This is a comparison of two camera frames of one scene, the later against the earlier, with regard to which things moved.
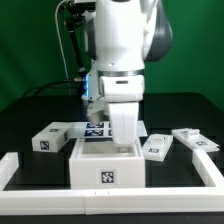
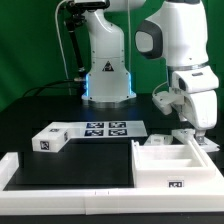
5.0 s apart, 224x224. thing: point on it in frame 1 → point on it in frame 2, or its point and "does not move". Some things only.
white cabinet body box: (98, 164) → (171, 166)
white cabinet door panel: (156, 146) does not move
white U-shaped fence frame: (111, 200) does not move
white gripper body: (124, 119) → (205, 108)
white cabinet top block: (52, 137) does not move
